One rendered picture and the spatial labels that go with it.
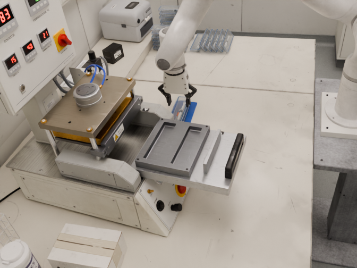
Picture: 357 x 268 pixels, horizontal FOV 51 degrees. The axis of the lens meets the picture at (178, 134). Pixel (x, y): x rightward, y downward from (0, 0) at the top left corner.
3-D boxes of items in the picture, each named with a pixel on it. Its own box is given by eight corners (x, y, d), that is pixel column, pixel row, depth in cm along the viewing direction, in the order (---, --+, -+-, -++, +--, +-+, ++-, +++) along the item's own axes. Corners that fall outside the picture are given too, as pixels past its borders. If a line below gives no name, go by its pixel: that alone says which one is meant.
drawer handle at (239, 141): (224, 177, 102) (224, 167, 100) (237, 141, 113) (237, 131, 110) (231, 179, 102) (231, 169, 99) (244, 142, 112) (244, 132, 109)
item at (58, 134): (55, 140, 114) (45, 115, 107) (92, 97, 129) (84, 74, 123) (104, 149, 108) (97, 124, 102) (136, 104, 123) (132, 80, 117)
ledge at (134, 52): (42, 116, 169) (39, 108, 166) (115, 31, 228) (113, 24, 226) (103, 123, 161) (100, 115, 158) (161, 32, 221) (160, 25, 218)
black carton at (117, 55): (104, 61, 192) (101, 50, 187) (115, 53, 197) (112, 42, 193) (113, 64, 189) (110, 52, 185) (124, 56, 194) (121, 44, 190)
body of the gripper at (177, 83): (189, 63, 144) (192, 86, 152) (164, 61, 147) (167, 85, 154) (185, 73, 139) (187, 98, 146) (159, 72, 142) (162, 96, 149)
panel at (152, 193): (169, 232, 116) (137, 191, 108) (198, 164, 137) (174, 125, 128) (175, 231, 115) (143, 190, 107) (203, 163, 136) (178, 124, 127)
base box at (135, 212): (26, 200, 132) (7, 166, 121) (82, 132, 158) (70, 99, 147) (167, 237, 115) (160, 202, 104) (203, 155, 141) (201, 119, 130)
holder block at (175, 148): (135, 166, 109) (134, 160, 107) (161, 123, 123) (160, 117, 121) (189, 177, 104) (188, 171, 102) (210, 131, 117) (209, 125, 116)
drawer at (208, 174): (131, 176, 111) (126, 158, 106) (159, 129, 126) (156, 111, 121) (228, 198, 102) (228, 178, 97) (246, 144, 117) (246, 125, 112)
